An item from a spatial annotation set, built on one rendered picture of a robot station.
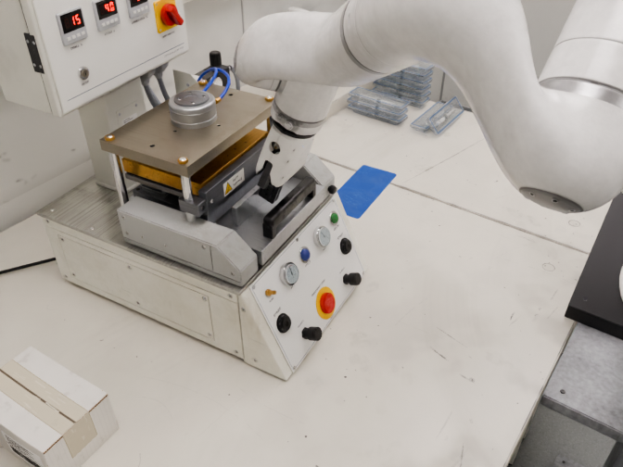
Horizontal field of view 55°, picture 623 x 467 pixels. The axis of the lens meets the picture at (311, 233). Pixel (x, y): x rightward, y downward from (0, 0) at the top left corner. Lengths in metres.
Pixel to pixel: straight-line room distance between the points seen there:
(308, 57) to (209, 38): 1.12
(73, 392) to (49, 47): 0.52
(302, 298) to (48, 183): 0.77
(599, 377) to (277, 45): 0.79
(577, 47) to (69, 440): 0.81
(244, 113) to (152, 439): 0.56
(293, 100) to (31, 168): 0.83
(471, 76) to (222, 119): 0.62
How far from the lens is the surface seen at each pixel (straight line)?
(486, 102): 0.52
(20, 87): 1.08
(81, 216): 1.19
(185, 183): 0.96
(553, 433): 2.04
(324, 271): 1.14
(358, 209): 1.44
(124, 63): 1.11
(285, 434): 1.00
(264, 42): 0.78
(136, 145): 1.01
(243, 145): 1.08
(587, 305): 1.24
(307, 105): 0.88
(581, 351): 1.21
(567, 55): 0.54
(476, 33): 0.51
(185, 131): 1.03
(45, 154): 1.56
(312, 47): 0.73
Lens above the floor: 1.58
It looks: 38 degrees down
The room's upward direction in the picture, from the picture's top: straight up
